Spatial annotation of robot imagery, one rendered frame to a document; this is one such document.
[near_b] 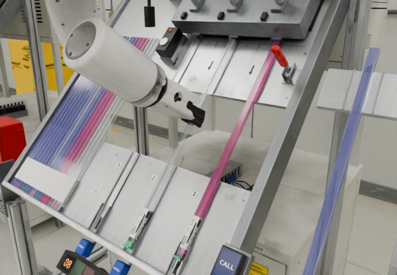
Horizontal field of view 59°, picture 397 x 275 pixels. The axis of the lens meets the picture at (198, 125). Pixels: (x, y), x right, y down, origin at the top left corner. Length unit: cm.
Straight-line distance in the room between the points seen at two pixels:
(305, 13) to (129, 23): 57
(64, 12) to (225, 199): 41
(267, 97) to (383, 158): 183
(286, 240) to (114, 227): 43
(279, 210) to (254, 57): 46
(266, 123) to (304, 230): 178
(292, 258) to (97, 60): 63
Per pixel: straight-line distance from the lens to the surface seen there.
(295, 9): 78
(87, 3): 62
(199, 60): 87
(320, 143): 258
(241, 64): 81
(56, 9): 60
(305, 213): 106
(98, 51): 51
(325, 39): 78
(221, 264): 58
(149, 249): 71
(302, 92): 70
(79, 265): 82
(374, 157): 251
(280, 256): 91
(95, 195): 84
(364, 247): 210
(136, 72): 56
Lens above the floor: 116
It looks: 18 degrees down
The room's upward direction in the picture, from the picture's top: straight up
